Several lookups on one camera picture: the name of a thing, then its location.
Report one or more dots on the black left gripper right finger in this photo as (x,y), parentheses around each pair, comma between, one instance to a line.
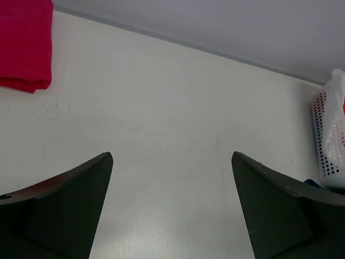
(287,218)

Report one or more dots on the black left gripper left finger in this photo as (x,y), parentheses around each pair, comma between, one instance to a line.
(58,217)

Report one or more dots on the dark blue t shirt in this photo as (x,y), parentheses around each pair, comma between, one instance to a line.
(313,183)

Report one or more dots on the white plastic laundry basket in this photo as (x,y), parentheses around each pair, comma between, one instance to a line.
(328,120)

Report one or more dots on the folded pink t shirt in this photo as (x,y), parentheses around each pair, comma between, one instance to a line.
(26,45)

